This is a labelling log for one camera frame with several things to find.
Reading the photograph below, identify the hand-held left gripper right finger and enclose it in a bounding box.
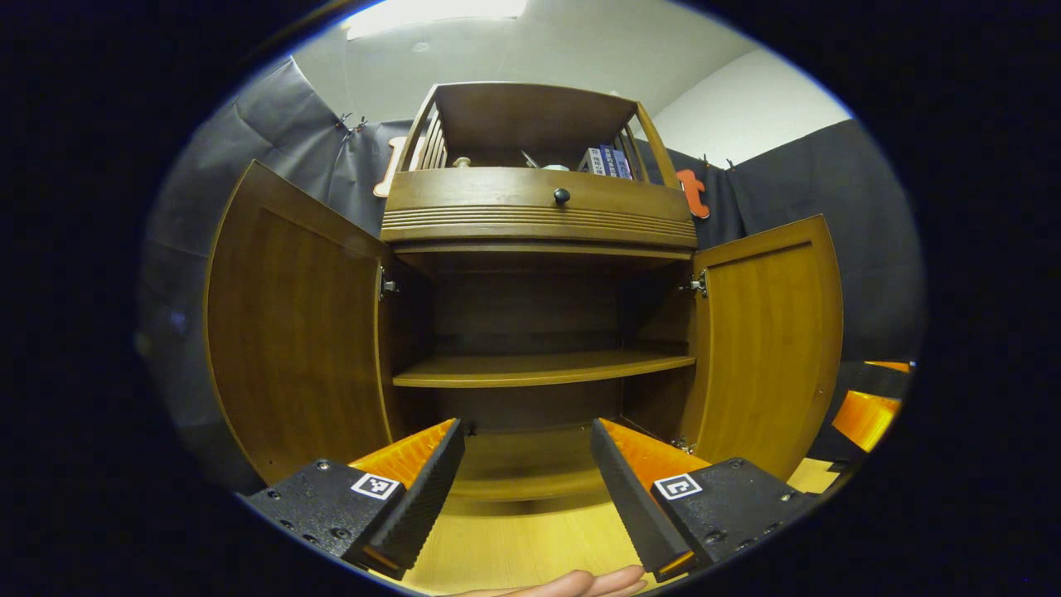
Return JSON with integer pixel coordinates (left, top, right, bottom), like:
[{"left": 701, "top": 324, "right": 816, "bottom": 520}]
[{"left": 589, "top": 416, "right": 819, "bottom": 584}]

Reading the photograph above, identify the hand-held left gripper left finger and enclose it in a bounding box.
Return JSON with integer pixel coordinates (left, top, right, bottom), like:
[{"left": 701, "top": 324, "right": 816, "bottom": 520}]
[{"left": 243, "top": 417, "right": 467, "bottom": 581}]

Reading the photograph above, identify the wooden cabinet door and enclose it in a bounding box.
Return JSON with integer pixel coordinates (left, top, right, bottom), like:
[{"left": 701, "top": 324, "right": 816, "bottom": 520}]
[
  {"left": 677, "top": 213, "right": 845, "bottom": 483},
  {"left": 204, "top": 159, "right": 396, "bottom": 487}
]

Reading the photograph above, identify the wooden double-door shoe cabinet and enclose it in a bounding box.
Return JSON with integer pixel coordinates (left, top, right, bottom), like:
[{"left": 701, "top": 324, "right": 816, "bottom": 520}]
[{"left": 204, "top": 80, "right": 845, "bottom": 503}]

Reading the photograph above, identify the wooden inner cabinet shelf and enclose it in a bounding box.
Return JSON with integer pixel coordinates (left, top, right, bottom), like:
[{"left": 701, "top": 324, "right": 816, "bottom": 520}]
[{"left": 391, "top": 347, "right": 698, "bottom": 390}]

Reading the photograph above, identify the wooden cabinet drawer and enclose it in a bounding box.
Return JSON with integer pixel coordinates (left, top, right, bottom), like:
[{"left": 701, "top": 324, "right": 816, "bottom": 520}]
[{"left": 380, "top": 167, "right": 700, "bottom": 250}]

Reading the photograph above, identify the black backdrop cloth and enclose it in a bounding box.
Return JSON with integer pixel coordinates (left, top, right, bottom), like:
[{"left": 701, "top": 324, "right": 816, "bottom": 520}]
[{"left": 137, "top": 56, "right": 926, "bottom": 495}]

